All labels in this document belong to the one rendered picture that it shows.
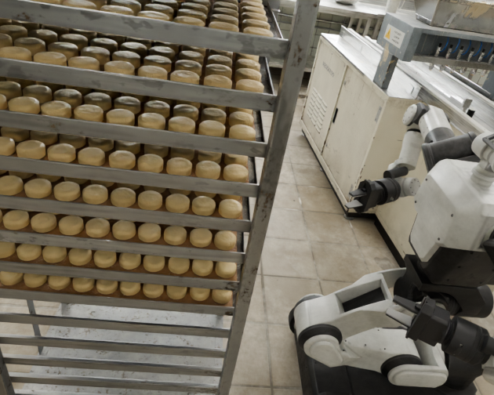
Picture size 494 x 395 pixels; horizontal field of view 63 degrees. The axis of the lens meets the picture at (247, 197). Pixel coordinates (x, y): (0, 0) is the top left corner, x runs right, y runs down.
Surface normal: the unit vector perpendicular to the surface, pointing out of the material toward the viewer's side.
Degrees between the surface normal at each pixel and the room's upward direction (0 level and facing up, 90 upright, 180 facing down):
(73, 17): 90
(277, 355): 0
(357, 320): 90
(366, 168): 90
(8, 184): 0
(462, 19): 115
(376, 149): 90
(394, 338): 3
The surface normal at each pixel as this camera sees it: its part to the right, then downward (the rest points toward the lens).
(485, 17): 0.05, 0.87
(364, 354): 0.03, 0.58
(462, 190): -0.59, -0.65
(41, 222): 0.15, -0.81
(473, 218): -0.67, 0.26
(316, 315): -0.33, -0.76
